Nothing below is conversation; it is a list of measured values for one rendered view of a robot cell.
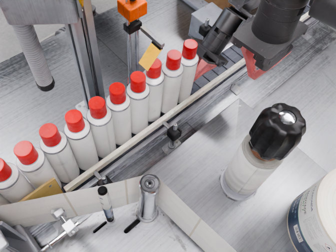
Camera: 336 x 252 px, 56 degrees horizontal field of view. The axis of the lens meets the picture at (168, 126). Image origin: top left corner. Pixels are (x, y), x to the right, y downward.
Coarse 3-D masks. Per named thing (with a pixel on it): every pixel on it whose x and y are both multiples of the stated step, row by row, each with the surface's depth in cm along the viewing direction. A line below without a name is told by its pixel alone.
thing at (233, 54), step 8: (232, 48) 101; (224, 56) 99; (232, 56) 99; (240, 56) 99; (232, 64) 97; (208, 72) 95; (216, 72) 95; (200, 80) 93; (208, 80) 93; (224, 80) 94; (192, 88) 91; (200, 96) 90; (192, 104) 90; (160, 112) 86; (168, 120) 85; (136, 144) 80; (104, 168) 76; (64, 184) 73; (80, 184) 74; (64, 192) 72
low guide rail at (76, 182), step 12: (240, 60) 94; (228, 72) 91; (216, 84) 90; (192, 96) 85; (180, 108) 84; (156, 120) 80; (144, 132) 78; (132, 144) 78; (108, 156) 74; (96, 168) 72; (72, 180) 70; (84, 180) 72
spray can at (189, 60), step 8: (192, 40) 72; (184, 48) 72; (192, 48) 71; (184, 56) 73; (192, 56) 73; (184, 64) 74; (192, 64) 74; (184, 72) 76; (192, 72) 77; (184, 80) 79; (192, 80) 81; (184, 88) 82; (184, 96) 85
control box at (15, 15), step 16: (0, 0) 39; (16, 0) 39; (32, 0) 40; (48, 0) 40; (64, 0) 40; (80, 0) 41; (16, 16) 41; (32, 16) 42; (48, 16) 42; (64, 16) 42; (80, 16) 43
